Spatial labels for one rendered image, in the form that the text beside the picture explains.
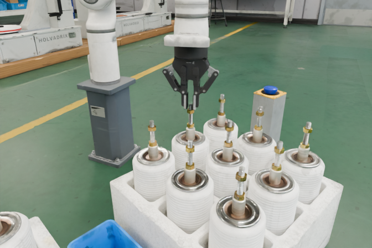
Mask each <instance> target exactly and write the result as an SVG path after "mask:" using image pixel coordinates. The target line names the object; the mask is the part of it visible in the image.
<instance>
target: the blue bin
mask: <svg viewBox="0 0 372 248"><path fill-rule="evenodd" d="M67 248H143V247H142V246H140V245H139V244H138V243H137V242H136V241H135V240H134V239H133V238H132V237H131V236H130V235H129V234H128V233H127V232H126V231H125V230H124V229H123V228H122V227H121V226H119V224H118V223H117V222H115V221H114V220H106V221H104V222H103V223H101V224H100V225H98V226H97V227H95V228H93V229H91V230H90V231H88V232H86V233H85V234H83V235H81V236H80V237H78V238H77V239H75V240H73V241H72V242H71V243H70V244H69V245H68V247H67Z"/></svg>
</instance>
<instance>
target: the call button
mask: <svg viewBox="0 0 372 248"><path fill-rule="evenodd" d="M263 90H264V91H265V93H267V94H275V93H276V92H277V90H278V88H277V87H275V86H265V87H264V88H263Z"/></svg>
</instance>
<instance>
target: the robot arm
mask: <svg viewBox="0 0 372 248"><path fill-rule="evenodd" d="M79 2H80V3H81V4H82V5H83V6H84V7H86V8H88V13H89V16H88V19H87V22H86V31H87V41H88V45H89V53H90V54H89V55H88V56H87V58H88V62H89V70H90V78H91V82H93V83H94V84H96V85H113V84H116V83H118V82H120V69H119V62H118V51H117V39H116V27H115V25H116V3H115V0H79ZM208 2H209V0H175V22H174V35H166V36H165V37H164V45H165V46H170V47H174V60H173V62H172V65H170V66H169V67H167V66H166V67H165V68H164V69H163V71H162V72H163V74H164V76H165V77H166V79H167V80H168V82H169V84H170V85H171V87H172V89H173V90H174V91H177V92H180V93H181V95H182V106H184V109H187V108H188V92H187V89H188V80H193V86H194V94H193V110H196V108H197V107H198V106H199V95H200V94H202V93H206V92H207V91H208V89H209V88H210V87H211V85H212V83H213V82H214V81H215V79H216V78H217V77H218V75H219V70H218V69H214V68H212V67H211V66H210V63H209V61H208V47H209V44H210V38H209V37H208V36H209V25H208ZM174 70H175V71H176V72H177V74H178V75H179V77H180V78H181V85H180V84H179V83H178V81H177V79H176V78H175V76H174V75H173V74H174ZM207 70H208V72H209V73H208V77H209V78H208V80H207V81H206V83H205V84H204V86H202V87H200V79H201V77H202V76H203V75H204V74H205V73H206V71H207Z"/></svg>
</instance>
